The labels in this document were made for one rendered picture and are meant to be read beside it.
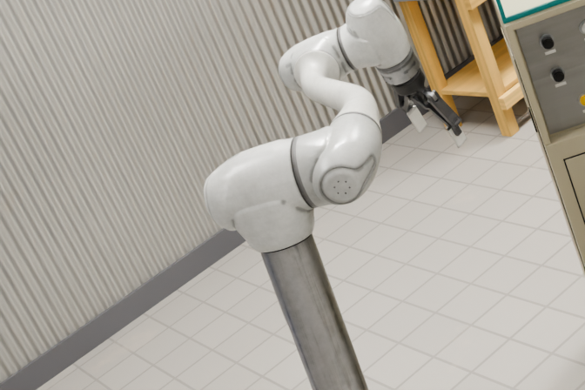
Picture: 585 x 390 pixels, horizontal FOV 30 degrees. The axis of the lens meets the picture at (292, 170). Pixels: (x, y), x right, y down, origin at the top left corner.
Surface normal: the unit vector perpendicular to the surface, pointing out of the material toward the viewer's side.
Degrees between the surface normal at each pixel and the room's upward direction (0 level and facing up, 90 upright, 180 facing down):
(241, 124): 90
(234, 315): 0
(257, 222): 85
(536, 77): 90
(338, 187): 93
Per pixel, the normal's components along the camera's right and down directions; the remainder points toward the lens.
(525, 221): -0.37, -0.85
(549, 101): -0.05, 0.42
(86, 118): 0.55, 0.12
